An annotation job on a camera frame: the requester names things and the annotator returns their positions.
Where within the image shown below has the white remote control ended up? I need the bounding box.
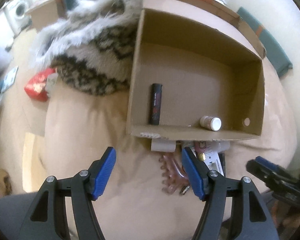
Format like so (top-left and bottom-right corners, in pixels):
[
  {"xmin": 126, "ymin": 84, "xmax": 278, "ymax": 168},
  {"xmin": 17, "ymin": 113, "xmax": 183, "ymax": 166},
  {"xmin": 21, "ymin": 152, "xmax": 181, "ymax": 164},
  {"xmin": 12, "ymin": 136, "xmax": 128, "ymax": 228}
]
[{"xmin": 204, "ymin": 141, "xmax": 230, "ymax": 176}]

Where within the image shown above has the small black gold battery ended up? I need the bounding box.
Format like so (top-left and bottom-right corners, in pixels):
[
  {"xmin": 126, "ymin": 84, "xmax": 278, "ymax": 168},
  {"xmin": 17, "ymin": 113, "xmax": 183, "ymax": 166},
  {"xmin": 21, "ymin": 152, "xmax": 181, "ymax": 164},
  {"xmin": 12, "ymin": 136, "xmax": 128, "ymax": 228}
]
[{"xmin": 179, "ymin": 185, "xmax": 191, "ymax": 196}]

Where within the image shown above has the white round cap bottle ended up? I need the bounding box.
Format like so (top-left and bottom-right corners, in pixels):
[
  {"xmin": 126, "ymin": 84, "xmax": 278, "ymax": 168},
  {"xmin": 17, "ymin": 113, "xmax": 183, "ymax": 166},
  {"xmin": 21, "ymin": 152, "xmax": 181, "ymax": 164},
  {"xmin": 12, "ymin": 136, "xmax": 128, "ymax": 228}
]
[{"xmin": 199, "ymin": 116, "xmax": 222, "ymax": 132}]

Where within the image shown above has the black lighter with red print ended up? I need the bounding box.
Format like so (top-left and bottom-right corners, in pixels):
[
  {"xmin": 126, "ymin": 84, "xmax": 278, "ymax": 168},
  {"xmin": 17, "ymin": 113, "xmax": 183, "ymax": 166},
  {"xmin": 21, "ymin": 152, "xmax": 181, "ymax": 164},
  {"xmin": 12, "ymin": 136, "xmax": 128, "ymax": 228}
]
[{"xmin": 149, "ymin": 83, "xmax": 162, "ymax": 125}]

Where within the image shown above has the grey chair seat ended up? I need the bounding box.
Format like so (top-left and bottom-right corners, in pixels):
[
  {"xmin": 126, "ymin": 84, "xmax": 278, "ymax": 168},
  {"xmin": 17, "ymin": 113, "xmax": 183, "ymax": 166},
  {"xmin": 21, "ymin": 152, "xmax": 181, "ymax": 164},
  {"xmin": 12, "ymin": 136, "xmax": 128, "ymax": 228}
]
[{"xmin": 0, "ymin": 192, "xmax": 36, "ymax": 239}]

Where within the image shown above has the pink patterned lip balm tube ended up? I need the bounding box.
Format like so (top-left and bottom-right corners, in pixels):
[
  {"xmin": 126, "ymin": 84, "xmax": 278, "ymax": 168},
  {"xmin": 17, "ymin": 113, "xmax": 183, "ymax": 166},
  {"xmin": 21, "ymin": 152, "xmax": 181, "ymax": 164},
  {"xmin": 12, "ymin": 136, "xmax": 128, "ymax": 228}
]
[{"xmin": 194, "ymin": 141, "xmax": 206, "ymax": 161}]

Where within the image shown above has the teal cushion orange stripe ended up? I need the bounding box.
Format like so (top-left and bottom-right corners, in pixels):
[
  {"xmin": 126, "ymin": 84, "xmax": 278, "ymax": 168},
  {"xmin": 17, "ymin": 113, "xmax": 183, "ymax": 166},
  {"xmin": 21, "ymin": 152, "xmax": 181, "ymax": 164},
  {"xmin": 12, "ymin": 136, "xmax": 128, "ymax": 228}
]
[{"xmin": 237, "ymin": 7, "xmax": 293, "ymax": 78}]

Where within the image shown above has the red package on floor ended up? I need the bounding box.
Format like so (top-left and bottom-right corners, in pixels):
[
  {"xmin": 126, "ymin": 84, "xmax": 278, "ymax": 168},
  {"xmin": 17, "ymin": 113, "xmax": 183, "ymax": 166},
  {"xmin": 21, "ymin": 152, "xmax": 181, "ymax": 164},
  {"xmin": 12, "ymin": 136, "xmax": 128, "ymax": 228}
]
[{"xmin": 24, "ymin": 68, "xmax": 56, "ymax": 102}]

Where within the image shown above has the brown cardboard box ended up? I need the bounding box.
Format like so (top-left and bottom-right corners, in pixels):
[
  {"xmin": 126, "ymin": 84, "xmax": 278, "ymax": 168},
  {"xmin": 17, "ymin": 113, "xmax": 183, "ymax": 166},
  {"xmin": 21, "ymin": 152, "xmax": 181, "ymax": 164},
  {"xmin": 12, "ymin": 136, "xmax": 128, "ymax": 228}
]
[{"xmin": 126, "ymin": 0, "xmax": 266, "ymax": 141}]

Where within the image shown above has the leopard print fluffy blanket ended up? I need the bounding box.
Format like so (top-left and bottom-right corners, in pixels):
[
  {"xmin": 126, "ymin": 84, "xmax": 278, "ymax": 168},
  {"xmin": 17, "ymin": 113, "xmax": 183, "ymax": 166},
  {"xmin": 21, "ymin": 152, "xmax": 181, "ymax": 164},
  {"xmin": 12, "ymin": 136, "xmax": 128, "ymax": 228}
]
[{"xmin": 29, "ymin": 0, "xmax": 142, "ymax": 96}]

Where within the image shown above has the white washing machine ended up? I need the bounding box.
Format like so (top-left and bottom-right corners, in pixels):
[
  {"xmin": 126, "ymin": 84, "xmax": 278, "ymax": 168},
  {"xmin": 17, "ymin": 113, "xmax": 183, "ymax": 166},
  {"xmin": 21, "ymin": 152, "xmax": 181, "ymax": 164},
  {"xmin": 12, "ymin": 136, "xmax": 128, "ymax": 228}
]
[{"xmin": 4, "ymin": 0, "xmax": 30, "ymax": 36}]

